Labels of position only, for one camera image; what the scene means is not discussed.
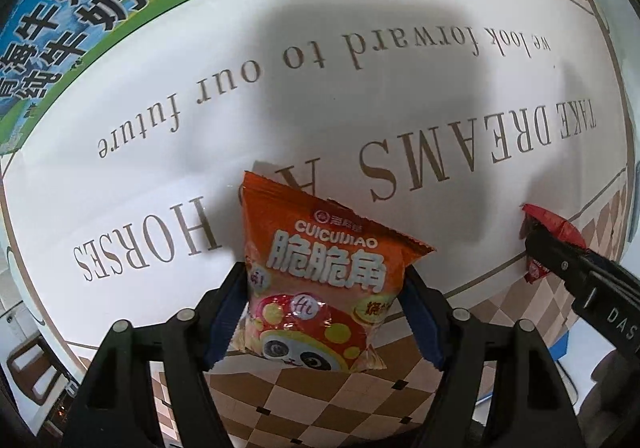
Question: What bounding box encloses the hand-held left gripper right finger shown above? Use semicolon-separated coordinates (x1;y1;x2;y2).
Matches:
402;268;587;448

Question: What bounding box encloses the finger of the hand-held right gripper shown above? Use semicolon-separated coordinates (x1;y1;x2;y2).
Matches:
525;225;603;299

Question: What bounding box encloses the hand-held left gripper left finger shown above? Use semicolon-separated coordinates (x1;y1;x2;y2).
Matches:
60;260;251;448

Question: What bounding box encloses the red snack packet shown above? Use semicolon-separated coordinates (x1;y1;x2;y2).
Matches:
519;204;589;285

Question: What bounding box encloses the orange panda snack packet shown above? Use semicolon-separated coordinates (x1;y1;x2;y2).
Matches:
230;171;435;375

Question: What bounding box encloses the printed table mat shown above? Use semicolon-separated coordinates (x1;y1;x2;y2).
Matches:
0;0;640;448

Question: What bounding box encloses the dark brown frame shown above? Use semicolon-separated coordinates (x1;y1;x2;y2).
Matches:
7;335;82;435

